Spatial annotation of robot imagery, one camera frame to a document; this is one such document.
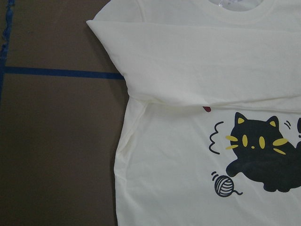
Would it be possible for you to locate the cream long-sleeve cat shirt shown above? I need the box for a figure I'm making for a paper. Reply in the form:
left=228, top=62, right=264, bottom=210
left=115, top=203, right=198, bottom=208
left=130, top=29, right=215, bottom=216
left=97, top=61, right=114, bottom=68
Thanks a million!
left=87, top=0, right=301, bottom=226

